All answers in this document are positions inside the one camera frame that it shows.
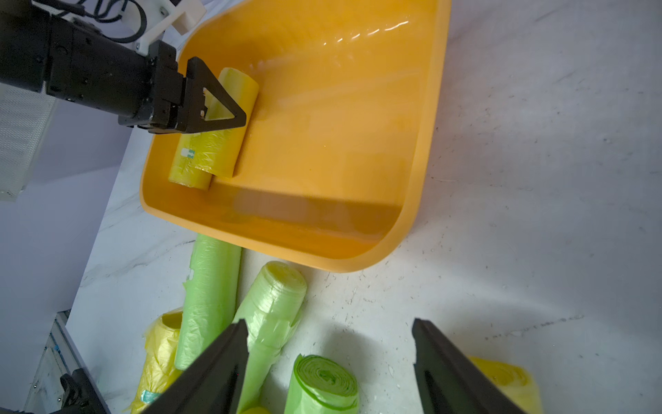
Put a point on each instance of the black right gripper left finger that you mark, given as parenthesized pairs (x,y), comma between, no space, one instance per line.
(213,383)

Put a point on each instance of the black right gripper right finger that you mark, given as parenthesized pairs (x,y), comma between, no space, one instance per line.
(448,382)

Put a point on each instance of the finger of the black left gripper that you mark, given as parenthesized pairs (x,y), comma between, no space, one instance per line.
(206,105)

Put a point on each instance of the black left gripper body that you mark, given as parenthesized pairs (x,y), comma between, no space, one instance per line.
(71,62)

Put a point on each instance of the green trash bag roll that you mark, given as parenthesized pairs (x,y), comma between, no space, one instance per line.
(210,297)
(272,312)
(320,385)

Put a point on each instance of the yellow plastic storage box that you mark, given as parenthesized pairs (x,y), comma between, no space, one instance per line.
(332,168)

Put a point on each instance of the white mesh lower shelf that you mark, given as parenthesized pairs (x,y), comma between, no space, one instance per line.
(25,117)

